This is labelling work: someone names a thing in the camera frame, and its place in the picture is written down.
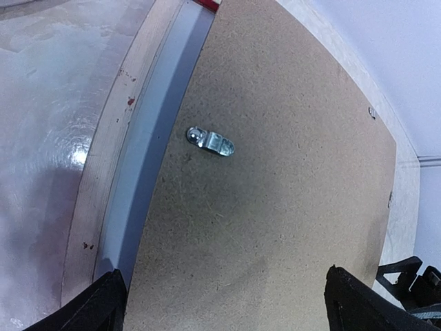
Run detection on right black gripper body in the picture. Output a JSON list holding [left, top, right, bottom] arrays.
[[402, 265, 440, 319]]

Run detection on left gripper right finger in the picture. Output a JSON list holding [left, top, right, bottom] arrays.
[[324, 265, 438, 330]]

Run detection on cat and books photo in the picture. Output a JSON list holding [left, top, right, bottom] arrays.
[[93, 1, 214, 285]]

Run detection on wooden red picture frame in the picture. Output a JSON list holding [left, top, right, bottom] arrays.
[[60, 0, 221, 311]]

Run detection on silver metal turn clip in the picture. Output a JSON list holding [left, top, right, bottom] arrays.
[[186, 127, 235, 157]]

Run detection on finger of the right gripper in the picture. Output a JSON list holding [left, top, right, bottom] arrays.
[[377, 256, 422, 297]]

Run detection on brown cardboard backing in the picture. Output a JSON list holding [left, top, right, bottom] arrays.
[[124, 1, 396, 330]]

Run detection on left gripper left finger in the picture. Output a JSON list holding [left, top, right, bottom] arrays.
[[27, 269, 127, 331]]

